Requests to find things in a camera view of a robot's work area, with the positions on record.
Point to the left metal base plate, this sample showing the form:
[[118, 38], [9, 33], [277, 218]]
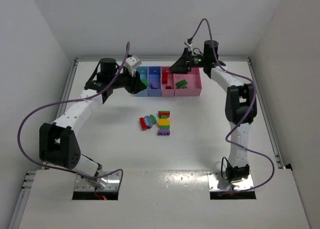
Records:
[[109, 183]]

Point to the yellow oval lego brick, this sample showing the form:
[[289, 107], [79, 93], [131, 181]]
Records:
[[164, 122]]

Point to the red oval lego brick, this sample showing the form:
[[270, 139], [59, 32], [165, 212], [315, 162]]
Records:
[[164, 79]]

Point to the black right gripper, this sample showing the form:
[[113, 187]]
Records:
[[186, 63]]

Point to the purple lotus lego brick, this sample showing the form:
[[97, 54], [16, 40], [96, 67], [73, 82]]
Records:
[[148, 121]]

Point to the light blue container tray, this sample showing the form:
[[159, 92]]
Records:
[[143, 70]]

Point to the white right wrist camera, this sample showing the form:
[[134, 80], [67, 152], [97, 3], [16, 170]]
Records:
[[189, 43]]

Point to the purple scalloped lego brick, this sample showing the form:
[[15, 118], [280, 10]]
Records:
[[163, 132]]

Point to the red semicircle lego brick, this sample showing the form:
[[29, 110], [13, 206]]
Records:
[[164, 114]]

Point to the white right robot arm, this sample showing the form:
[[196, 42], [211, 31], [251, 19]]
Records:
[[240, 104]]

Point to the green lower lego brick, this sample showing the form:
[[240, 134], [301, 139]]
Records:
[[166, 127]]

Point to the green arched lego brick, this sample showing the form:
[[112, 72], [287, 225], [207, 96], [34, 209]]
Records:
[[153, 119]]

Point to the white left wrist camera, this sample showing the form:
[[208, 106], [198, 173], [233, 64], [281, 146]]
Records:
[[131, 64]]

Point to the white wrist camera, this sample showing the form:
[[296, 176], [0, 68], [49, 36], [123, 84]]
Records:
[[189, 43], [131, 64]]

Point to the red base lego brick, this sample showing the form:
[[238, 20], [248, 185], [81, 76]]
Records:
[[143, 124]]

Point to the green studded lego plate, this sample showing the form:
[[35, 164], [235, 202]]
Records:
[[181, 84]]

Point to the small green lego brick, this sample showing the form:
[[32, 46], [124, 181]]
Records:
[[144, 82]]

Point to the large pink container tray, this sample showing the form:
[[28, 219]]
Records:
[[193, 86]]

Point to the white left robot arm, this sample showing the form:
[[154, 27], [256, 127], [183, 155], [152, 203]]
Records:
[[58, 143]]

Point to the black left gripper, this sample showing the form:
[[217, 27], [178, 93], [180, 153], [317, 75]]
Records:
[[133, 83]]

